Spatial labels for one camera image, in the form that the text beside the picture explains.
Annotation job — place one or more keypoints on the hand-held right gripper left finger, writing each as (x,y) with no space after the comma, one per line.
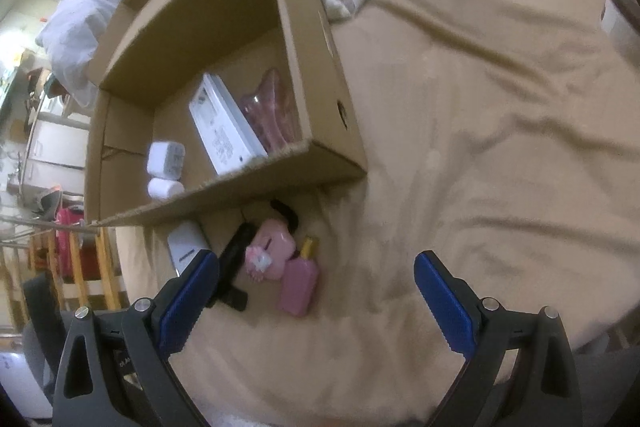
(190,302)

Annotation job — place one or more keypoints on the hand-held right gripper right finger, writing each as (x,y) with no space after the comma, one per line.
(445,307)

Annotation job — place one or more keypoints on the white roll-on bottle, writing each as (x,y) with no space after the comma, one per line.
(185,244)

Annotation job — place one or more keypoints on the black flashlight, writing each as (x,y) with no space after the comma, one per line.
(232,262)

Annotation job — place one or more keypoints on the small white red-label bottle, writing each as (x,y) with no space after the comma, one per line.
(165,188)

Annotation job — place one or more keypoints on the white charger block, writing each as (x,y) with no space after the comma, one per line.
(165,159)

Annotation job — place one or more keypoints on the white device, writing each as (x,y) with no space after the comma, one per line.
(225,132)

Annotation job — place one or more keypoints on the pink transparent bag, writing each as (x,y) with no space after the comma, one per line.
(272,112)

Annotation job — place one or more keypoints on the cardboard box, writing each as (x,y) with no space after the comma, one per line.
(320,107)

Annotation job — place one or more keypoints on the wooden stool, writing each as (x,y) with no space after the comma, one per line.
(107,267)

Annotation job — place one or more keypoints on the pink toy case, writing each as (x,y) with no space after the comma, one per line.
(275,247)

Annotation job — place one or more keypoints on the pink perfume bottle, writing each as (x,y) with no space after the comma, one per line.
(299,287)

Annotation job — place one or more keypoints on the red bag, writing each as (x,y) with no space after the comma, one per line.
(67,232)

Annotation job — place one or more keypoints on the beige bed sheet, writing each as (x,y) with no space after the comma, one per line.
(475,157)

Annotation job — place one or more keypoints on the white kitchen cabinets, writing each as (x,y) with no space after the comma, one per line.
(55,142)

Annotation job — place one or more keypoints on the light blue duvet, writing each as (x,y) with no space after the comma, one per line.
(85,17)

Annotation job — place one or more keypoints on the white jar with dark lid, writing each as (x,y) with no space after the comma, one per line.
(617,19)

